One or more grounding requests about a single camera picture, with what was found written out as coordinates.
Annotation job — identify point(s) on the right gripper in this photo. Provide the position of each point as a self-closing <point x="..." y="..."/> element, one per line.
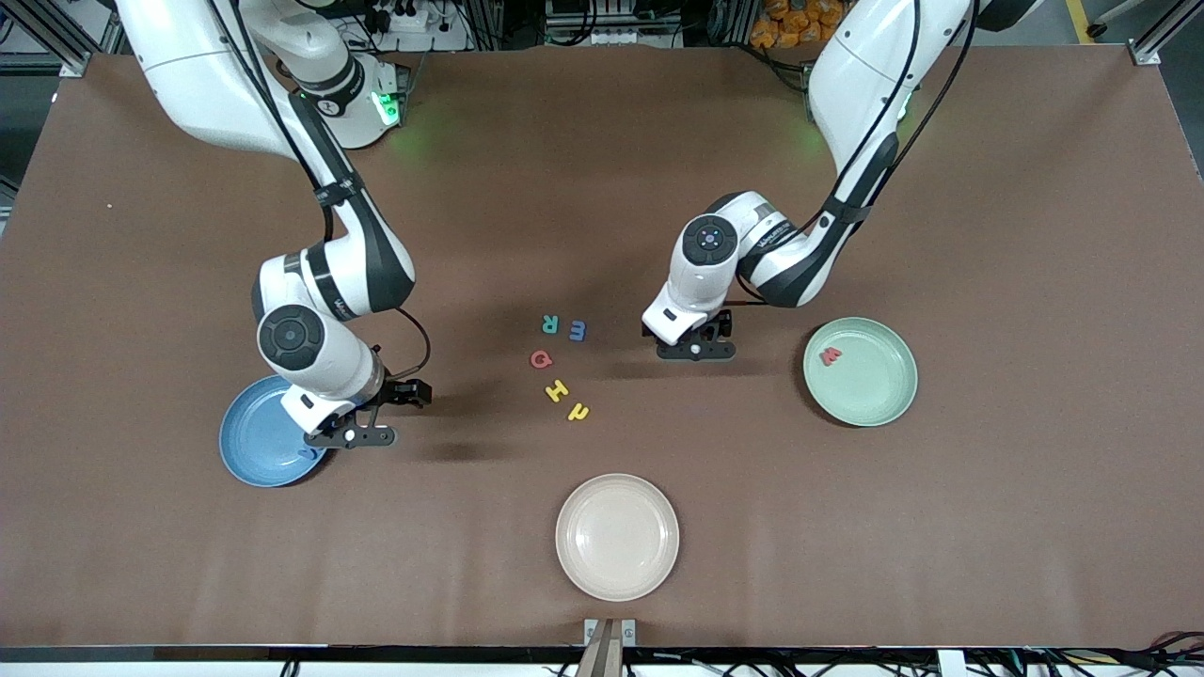
<point x="403" y="392"/>

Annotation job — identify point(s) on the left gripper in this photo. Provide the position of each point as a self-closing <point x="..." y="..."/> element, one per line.
<point x="720" y="326"/>

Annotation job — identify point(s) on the blue foam capital letter W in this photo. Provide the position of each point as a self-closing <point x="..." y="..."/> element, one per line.
<point x="308" y="455"/>

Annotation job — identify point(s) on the blue foam letter m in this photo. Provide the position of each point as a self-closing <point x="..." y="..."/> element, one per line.
<point x="578" y="330"/>

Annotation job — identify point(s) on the teal foam letter R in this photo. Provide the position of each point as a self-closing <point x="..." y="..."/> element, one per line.
<point x="550" y="325"/>

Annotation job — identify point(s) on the red foam letter w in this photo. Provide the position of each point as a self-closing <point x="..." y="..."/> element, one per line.
<point x="831" y="357"/>

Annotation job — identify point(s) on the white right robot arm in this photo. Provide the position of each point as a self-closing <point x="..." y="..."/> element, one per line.
<point x="207" y="75"/>

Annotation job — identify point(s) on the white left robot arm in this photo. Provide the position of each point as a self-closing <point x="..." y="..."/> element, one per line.
<point x="865" y="75"/>

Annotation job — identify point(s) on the blue plate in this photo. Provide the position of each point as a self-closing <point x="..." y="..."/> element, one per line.
<point x="254" y="451"/>

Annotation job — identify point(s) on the green plate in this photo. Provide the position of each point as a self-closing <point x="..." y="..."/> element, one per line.
<point x="870" y="385"/>

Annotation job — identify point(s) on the beige plate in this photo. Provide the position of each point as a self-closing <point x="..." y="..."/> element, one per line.
<point x="617" y="537"/>

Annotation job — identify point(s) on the yellow foam small letter h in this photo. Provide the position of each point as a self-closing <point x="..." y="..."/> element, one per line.
<point x="578" y="412"/>

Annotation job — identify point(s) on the yellow foam capital letter H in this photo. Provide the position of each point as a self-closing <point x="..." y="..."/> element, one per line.
<point x="557" y="391"/>

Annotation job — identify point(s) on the red foam letter Q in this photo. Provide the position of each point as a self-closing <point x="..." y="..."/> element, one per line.
<point x="541" y="359"/>

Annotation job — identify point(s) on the grey equipment box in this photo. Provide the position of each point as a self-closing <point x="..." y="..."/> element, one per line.
<point x="611" y="28"/>

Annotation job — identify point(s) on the orange snack pile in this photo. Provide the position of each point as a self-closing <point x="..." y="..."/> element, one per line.
<point x="781" y="23"/>

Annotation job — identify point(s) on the white power strip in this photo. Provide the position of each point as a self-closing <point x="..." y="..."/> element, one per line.
<point x="414" y="21"/>

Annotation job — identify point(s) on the brown table cover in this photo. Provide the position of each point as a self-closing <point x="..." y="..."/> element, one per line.
<point x="1035" y="517"/>

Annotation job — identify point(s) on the metal table edge bracket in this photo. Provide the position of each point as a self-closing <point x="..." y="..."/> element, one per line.
<point x="609" y="639"/>

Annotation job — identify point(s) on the aluminium frame post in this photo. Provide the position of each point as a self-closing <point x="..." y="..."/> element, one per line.
<point x="1143" y="52"/>
<point x="73" y="62"/>

